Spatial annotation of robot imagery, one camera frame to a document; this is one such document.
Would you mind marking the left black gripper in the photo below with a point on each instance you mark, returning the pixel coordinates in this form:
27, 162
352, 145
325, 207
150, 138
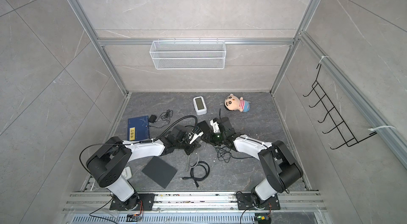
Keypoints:
194, 145

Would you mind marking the white wire mesh basket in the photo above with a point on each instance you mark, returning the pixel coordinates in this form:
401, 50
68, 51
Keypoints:
184, 55

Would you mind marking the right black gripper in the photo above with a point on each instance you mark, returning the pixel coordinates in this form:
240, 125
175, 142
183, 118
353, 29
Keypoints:
211, 139

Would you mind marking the blue booklet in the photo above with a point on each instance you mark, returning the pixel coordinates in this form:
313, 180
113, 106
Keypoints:
138, 128

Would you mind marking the white digital clock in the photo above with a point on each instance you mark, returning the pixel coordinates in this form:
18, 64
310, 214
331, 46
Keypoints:
200, 105

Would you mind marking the aluminium mounting rail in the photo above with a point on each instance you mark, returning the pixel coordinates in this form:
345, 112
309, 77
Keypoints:
180, 202

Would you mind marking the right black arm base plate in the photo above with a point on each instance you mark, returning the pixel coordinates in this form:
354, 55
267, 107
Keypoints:
250, 201

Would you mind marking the flat black perforated box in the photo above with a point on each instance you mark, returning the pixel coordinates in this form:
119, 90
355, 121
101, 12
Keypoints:
159, 171

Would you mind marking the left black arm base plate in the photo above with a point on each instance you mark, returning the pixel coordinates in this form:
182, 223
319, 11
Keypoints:
134, 203

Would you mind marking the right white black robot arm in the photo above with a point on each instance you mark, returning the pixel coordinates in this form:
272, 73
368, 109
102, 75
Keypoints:
280, 167

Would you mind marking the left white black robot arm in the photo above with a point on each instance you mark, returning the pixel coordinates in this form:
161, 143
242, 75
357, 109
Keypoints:
108, 162

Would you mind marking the black adapter with thin cord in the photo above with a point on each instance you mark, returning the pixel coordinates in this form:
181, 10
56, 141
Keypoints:
160, 121

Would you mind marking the cartoon boy plush doll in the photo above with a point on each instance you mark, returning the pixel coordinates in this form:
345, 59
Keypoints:
234, 103

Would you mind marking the black wire hook rack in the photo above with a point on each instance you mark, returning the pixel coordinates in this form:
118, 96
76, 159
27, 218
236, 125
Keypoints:
333, 114

